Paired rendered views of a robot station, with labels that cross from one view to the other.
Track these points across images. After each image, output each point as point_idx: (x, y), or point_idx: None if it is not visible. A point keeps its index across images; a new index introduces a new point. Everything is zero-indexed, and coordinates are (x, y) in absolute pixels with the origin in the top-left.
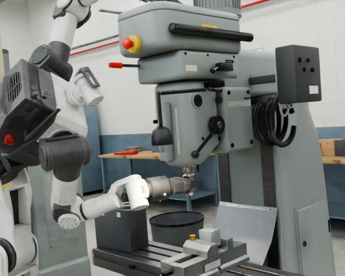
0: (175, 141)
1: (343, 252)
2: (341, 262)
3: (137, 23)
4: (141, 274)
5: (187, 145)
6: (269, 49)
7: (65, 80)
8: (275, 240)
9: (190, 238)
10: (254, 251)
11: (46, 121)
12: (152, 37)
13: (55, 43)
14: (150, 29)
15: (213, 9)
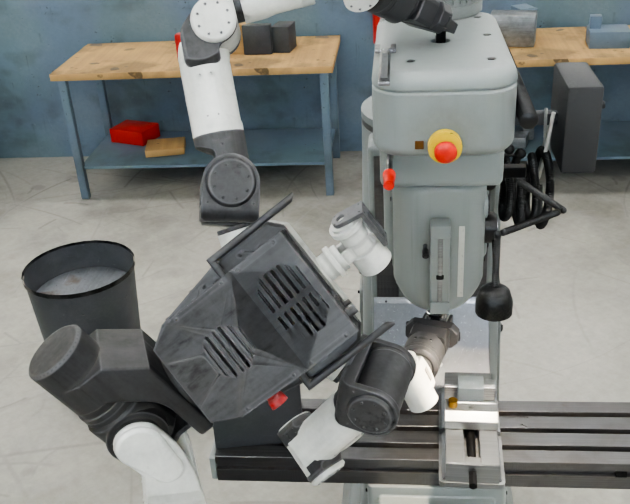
0: (453, 276)
1: (296, 225)
2: (308, 247)
3: (456, 107)
4: (352, 474)
5: (474, 280)
6: None
7: (287, 224)
8: None
9: (452, 405)
10: (468, 369)
11: (362, 349)
12: (492, 138)
13: (230, 137)
14: (491, 124)
15: (461, 7)
